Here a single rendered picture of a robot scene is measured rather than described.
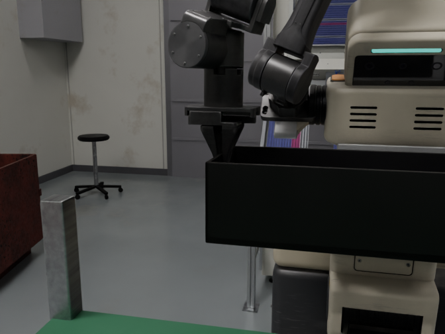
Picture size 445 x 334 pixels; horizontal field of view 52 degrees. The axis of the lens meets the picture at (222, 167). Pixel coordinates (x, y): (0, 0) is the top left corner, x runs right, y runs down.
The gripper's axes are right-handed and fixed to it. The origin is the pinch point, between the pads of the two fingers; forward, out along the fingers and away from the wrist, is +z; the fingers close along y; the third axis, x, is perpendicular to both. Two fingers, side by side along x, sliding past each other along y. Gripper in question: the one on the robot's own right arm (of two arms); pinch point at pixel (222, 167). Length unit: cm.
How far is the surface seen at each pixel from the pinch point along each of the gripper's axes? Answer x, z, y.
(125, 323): -19.5, 15.9, -7.2
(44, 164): 389, 86, -300
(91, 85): 446, -3, -268
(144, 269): 191, 108, -95
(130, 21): 446, -76, -215
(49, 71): 412, -18, -301
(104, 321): -19.8, 15.9, -9.8
